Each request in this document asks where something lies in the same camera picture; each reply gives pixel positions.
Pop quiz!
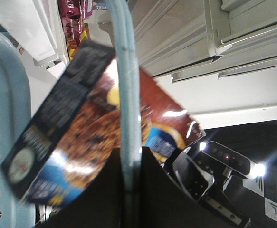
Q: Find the light blue plastic basket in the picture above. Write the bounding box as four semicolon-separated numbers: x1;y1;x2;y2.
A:
0;0;143;228

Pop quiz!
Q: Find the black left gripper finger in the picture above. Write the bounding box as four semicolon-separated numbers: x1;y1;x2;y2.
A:
36;148;123;228

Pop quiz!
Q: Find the dark blue cookie box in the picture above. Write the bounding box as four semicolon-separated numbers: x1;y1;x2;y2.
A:
1;40;205;207

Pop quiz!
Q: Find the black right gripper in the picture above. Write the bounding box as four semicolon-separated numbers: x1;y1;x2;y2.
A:
139;143;251;228

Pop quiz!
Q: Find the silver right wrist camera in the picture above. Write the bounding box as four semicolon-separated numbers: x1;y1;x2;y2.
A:
201;141;257;179

